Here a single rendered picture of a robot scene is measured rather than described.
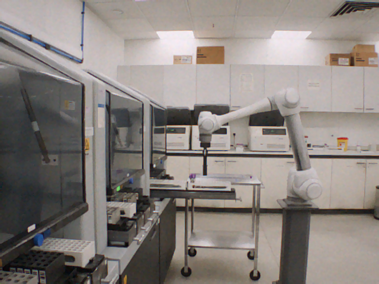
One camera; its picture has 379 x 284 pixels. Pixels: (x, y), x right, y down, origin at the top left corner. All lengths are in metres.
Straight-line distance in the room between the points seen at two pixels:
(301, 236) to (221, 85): 2.98
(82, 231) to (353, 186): 4.28
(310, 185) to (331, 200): 2.81
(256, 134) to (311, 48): 1.78
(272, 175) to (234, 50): 2.09
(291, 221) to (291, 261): 0.31
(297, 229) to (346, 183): 2.62
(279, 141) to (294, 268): 2.45
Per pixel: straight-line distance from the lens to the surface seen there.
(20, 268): 0.99
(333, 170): 4.84
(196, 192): 2.19
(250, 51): 5.29
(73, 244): 1.13
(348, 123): 5.55
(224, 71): 4.85
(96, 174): 1.27
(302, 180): 2.14
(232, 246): 2.69
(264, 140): 4.55
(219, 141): 4.51
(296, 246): 2.45
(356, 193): 5.03
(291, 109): 2.08
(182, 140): 4.53
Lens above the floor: 1.26
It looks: 3 degrees down
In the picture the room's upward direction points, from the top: 1 degrees clockwise
